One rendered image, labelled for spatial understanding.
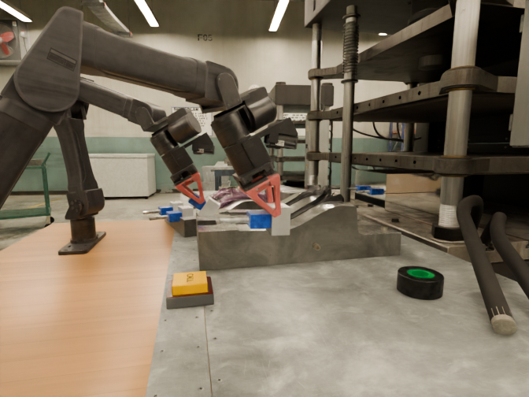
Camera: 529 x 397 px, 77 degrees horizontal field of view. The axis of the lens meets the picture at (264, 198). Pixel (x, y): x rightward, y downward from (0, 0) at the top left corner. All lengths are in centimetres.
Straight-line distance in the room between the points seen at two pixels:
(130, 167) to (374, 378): 704
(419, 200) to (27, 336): 143
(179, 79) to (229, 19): 785
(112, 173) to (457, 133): 685
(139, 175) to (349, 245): 664
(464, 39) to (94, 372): 114
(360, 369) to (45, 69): 51
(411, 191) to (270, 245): 94
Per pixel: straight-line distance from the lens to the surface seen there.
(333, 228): 81
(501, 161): 133
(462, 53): 116
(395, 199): 154
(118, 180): 742
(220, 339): 52
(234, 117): 59
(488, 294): 66
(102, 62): 51
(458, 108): 114
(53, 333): 61
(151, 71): 53
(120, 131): 826
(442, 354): 54
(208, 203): 89
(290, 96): 530
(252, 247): 76
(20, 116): 47
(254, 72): 810
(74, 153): 102
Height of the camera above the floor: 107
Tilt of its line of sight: 9 degrees down
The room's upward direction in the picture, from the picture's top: straight up
